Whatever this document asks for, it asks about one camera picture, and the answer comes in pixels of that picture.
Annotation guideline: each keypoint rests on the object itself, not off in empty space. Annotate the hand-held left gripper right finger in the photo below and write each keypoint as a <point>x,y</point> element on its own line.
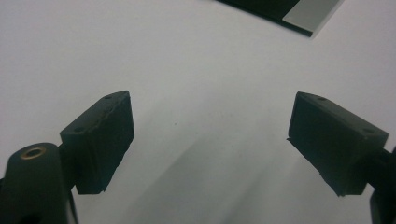
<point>333,146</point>

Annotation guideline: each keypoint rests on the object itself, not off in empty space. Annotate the black square cloth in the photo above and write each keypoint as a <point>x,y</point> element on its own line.
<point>264,7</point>

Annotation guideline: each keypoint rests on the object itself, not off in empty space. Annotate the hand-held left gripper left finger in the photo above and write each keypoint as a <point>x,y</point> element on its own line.
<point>99,140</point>

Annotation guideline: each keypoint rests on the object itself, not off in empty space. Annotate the white paper sheet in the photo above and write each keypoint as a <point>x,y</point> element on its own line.
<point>186,62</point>

